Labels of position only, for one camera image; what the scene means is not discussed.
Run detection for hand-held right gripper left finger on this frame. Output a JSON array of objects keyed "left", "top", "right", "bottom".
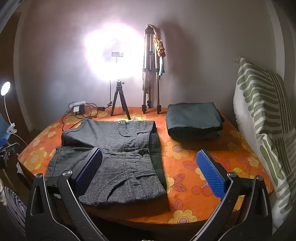
[{"left": 25, "top": 148, "right": 103, "bottom": 241}]

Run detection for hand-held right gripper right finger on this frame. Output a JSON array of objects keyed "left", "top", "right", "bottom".
[{"left": 196, "top": 149, "right": 273, "bottom": 241}]

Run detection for grey checked pants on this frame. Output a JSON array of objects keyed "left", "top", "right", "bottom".
[{"left": 45, "top": 118, "right": 168, "bottom": 207}]

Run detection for dark green folded pants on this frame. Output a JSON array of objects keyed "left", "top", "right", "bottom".
[{"left": 166, "top": 102, "right": 225, "bottom": 142}]

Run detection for orange floral bedsheet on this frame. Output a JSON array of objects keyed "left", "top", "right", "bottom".
[{"left": 17, "top": 106, "right": 274, "bottom": 225}]

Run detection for white power strip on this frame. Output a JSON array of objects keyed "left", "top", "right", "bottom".
[{"left": 68, "top": 101, "right": 86, "bottom": 114}]

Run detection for striped woven basket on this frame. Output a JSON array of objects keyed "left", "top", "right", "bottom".
[{"left": 3, "top": 186, "right": 27, "bottom": 232}]

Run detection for green striped white pillow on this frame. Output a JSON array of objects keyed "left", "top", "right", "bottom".
[{"left": 232, "top": 57, "right": 293, "bottom": 234}]

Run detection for blue container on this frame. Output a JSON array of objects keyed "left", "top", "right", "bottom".
[{"left": 0, "top": 116, "right": 10, "bottom": 149}]

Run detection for white clip lamp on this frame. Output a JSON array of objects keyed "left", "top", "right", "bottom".
[{"left": 0, "top": 81, "right": 30, "bottom": 146}]

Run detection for phone holder clamp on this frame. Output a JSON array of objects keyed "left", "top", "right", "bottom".
[{"left": 111, "top": 51, "right": 124, "bottom": 64}]

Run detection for tall metal tripod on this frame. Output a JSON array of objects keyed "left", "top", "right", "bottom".
[{"left": 142, "top": 25, "right": 162, "bottom": 114}]

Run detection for black cable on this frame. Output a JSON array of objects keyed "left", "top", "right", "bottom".
[{"left": 61, "top": 103, "right": 114, "bottom": 132}]

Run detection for black clamp mount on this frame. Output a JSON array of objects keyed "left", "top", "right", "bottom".
[{"left": 0, "top": 142, "right": 21, "bottom": 169}]

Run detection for bright ring light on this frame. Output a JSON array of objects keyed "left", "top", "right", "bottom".
[{"left": 83, "top": 22, "right": 145, "bottom": 81}]

